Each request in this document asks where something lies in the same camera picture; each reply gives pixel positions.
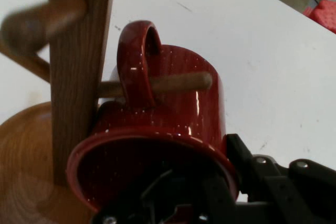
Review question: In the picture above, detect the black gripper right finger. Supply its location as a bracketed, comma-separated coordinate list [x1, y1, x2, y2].
[227, 133, 336, 224]

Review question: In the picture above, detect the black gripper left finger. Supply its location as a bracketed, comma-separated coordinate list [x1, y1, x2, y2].
[199, 174, 239, 224]

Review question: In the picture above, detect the red enamel mug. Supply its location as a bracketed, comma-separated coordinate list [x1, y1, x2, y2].
[66, 20, 240, 217]

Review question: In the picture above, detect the brown wooden mug tree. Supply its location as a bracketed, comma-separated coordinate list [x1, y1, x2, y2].
[0, 0, 213, 224]

